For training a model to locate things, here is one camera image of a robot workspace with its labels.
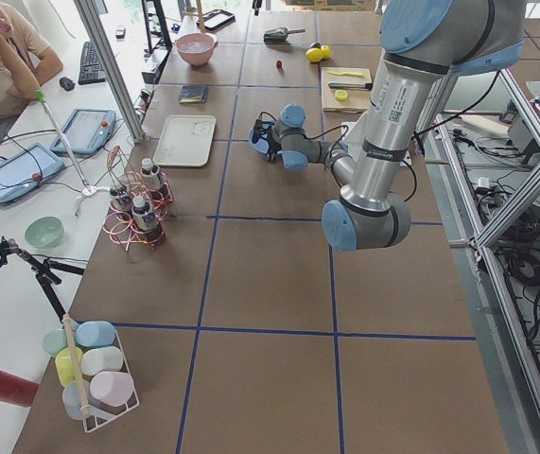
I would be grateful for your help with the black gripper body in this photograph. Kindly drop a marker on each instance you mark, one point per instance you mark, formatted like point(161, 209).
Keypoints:
point(270, 141)

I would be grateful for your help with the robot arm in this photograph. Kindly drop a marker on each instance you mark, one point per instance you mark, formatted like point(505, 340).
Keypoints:
point(423, 41)

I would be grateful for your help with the blue plastic plate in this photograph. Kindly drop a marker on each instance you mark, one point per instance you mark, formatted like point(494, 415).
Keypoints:
point(260, 141)

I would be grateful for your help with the blue cup in basket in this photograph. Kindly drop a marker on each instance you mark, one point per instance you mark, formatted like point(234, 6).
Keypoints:
point(93, 334)

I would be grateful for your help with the white cup in basket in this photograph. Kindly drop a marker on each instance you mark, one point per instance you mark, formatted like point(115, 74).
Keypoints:
point(109, 358)

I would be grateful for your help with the pink cup in basket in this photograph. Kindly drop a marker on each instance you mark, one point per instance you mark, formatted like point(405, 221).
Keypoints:
point(112, 388)

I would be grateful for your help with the yellow cup in basket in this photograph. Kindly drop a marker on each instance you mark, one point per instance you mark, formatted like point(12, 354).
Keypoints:
point(64, 367)

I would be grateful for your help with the cream bear tray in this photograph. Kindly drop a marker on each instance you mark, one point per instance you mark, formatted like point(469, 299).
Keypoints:
point(185, 141)

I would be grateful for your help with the lemon half slice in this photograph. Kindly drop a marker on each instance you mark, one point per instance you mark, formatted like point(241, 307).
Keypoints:
point(341, 95)

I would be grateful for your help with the grey folded cloth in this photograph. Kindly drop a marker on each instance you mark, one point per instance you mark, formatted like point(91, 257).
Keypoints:
point(193, 94)

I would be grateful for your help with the wooden cutting board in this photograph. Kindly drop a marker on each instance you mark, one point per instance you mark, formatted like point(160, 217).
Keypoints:
point(357, 102)

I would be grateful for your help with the yellow lemon front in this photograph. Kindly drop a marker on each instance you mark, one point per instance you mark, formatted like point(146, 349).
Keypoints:
point(314, 54)

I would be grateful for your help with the yellow lemon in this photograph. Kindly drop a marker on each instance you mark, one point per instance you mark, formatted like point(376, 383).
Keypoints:
point(326, 52)
point(314, 54)

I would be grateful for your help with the yellow plastic knife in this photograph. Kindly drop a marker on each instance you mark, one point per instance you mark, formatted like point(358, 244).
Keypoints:
point(346, 73)

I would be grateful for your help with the metal ice scoop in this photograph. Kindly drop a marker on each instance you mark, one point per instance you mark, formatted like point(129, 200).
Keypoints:
point(280, 34)

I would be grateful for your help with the yellow lemon back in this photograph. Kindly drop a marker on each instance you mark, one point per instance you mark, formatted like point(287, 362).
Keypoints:
point(326, 52)

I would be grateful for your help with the steel cylinder black cap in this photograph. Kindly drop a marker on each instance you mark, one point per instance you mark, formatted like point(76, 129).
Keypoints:
point(368, 86)

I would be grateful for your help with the pink bowl with ice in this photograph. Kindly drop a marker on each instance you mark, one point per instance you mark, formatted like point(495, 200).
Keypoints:
point(196, 48)

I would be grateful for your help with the black tray far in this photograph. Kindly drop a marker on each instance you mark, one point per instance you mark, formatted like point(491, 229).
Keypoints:
point(216, 19)

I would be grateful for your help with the bottle white cap left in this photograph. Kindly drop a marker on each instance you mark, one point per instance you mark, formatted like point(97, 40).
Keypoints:
point(152, 178)

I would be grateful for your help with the bottle white cap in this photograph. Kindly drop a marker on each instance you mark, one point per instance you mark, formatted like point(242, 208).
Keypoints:
point(147, 223)
point(121, 201)
point(152, 178)

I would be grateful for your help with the bottle white cap bottom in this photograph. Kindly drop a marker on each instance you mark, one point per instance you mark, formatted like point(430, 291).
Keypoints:
point(147, 223)

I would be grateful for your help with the bottle white cap right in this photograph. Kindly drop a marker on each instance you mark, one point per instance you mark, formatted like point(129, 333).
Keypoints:
point(121, 201)

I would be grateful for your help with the blue teach pendant far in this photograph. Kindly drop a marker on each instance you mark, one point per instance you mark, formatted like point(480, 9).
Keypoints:
point(87, 130)

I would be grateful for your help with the blue teach pendant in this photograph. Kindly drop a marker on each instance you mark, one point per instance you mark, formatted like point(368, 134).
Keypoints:
point(24, 171)
point(87, 130)

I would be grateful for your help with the black keyboard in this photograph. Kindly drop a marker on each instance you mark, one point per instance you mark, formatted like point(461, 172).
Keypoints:
point(90, 68)

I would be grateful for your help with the black computer mouse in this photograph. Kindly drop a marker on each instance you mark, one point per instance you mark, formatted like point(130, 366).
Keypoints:
point(66, 84)

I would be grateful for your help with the stick with green tip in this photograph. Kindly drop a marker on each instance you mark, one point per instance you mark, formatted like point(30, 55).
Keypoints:
point(89, 189)

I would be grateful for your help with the blue teach pendant near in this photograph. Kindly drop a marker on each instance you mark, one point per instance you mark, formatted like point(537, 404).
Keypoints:
point(24, 171)

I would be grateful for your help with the green bowl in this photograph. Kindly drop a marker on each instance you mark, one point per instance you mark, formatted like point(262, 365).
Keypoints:
point(45, 233)

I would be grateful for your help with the seated person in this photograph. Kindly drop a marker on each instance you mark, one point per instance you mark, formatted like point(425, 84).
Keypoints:
point(27, 61)

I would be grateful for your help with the red cylinder tube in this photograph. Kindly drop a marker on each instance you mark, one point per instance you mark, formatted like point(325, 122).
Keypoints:
point(16, 390)

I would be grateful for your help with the copper wire bottle rack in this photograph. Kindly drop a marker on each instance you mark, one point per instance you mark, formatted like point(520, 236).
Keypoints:
point(124, 233)

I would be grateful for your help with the aluminium frame post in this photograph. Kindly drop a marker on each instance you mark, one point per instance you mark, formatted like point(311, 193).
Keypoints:
point(90, 18)

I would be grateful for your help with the black camera tripod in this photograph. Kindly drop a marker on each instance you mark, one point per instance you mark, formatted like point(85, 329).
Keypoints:
point(43, 271)

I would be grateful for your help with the white wire cup basket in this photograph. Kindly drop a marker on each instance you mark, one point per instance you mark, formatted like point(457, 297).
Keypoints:
point(76, 398)

